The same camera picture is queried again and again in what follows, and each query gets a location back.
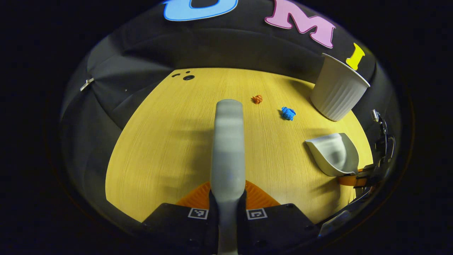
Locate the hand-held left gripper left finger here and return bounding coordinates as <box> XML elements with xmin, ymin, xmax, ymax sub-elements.
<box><xmin>142</xmin><ymin>181</ymin><xmax>218</xmax><ymax>255</ymax></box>

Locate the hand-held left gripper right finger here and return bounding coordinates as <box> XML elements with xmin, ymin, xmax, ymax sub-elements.
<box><xmin>237</xmin><ymin>180</ymin><xmax>321</xmax><ymax>255</ymax></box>

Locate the white dustpan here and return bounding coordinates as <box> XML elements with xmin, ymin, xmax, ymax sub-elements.
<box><xmin>305</xmin><ymin>133</ymin><xmax>360</xmax><ymax>177</ymax></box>

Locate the white ribbed garbage bin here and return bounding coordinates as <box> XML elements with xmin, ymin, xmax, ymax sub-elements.
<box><xmin>310</xmin><ymin>53</ymin><xmax>371</xmax><ymax>122</ymax></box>

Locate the small white broom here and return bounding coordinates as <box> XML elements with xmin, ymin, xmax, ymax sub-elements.
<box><xmin>210</xmin><ymin>99</ymin><xmax>247</xmax><ymax>255</ymax></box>

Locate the black backdrop cloth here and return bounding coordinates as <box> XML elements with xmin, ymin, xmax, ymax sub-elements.
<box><xmin>60</xmin><ymin>0</ymin><xmax>402</xmax><ymax>227</ymax></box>

